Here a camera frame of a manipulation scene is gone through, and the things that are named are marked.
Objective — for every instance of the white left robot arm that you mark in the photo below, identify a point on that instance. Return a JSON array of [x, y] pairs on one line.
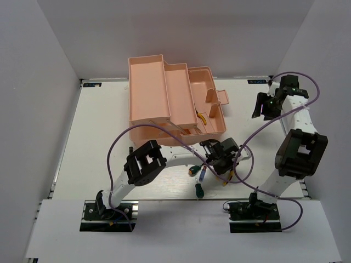
[[145, 163]]

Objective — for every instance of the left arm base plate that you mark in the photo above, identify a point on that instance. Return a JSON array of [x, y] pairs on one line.
[[112, 221]]

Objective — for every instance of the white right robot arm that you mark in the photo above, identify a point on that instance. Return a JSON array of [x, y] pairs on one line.
[[303, 147]]

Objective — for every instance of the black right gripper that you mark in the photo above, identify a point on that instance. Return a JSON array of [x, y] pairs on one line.
[[262, 98]]

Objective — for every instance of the blue handled screwdriver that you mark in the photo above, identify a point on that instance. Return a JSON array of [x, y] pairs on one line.
[[202, 173]]

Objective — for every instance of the pink plastic toolbox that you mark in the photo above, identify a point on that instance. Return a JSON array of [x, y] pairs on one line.
[[163, 98]]

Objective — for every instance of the green orange handled screwdriver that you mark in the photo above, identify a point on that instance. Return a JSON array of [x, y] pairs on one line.
[[194, 170]]

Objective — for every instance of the black blue lock sticker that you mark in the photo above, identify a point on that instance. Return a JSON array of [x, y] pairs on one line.
[[257, 81]]

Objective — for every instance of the yellow long nose pliers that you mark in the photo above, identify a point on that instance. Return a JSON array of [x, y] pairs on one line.
[[226, 177]]

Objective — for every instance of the stubby green screwdriver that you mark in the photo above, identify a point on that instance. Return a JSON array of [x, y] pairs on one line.
[[198, 189]]

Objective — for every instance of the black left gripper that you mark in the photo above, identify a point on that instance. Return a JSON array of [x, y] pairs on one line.
[[222, 170]]

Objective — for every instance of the left blue table sticker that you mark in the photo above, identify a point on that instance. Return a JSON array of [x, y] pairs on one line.
[[86, 85]]

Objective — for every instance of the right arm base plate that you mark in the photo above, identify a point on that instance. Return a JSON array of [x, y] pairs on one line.
[[252, 216]]

